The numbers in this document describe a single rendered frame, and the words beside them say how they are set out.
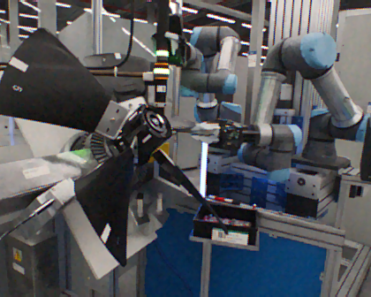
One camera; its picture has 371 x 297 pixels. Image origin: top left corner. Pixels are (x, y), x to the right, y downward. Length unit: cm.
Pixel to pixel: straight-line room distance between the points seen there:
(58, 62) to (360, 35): 222
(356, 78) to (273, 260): 167
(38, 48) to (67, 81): 9
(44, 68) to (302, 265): 108
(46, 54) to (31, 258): 60
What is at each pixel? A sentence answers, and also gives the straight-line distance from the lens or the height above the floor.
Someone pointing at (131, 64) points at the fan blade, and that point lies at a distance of 98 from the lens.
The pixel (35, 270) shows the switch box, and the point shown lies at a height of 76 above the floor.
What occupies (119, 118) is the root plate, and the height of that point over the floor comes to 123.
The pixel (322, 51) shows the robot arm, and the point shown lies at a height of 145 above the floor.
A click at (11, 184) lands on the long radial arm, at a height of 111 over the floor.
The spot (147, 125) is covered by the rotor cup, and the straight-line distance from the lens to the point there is 72.
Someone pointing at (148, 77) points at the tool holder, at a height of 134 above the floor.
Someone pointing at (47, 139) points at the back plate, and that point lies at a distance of 91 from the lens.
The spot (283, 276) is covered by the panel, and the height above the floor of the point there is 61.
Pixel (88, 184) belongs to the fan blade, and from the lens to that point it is 51.
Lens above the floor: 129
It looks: 9 degrees down
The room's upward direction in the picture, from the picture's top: 3 degrees clockwise
